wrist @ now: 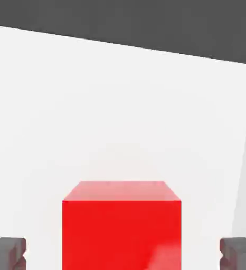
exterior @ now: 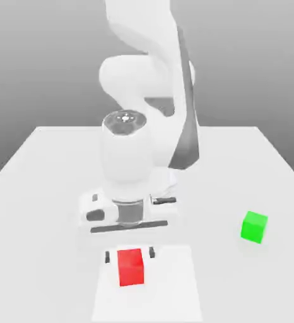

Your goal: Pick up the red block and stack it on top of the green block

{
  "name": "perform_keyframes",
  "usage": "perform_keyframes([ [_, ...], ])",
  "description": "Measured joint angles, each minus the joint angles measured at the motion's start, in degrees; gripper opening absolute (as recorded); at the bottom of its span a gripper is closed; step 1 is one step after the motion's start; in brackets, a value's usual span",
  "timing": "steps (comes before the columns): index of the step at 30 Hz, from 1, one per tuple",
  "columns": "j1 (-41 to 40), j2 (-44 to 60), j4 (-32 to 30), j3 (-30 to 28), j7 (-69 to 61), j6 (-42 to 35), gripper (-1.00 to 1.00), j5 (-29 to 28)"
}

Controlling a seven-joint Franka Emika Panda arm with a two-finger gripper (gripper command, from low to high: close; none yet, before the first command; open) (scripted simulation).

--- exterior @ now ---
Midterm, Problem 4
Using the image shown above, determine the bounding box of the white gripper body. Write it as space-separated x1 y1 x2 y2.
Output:
89 220 170 244

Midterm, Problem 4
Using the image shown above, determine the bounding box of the small red cube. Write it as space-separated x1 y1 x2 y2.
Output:
117 248 146 288

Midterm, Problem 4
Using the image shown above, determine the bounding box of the small green cube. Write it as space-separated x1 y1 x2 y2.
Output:
240 210 269 245

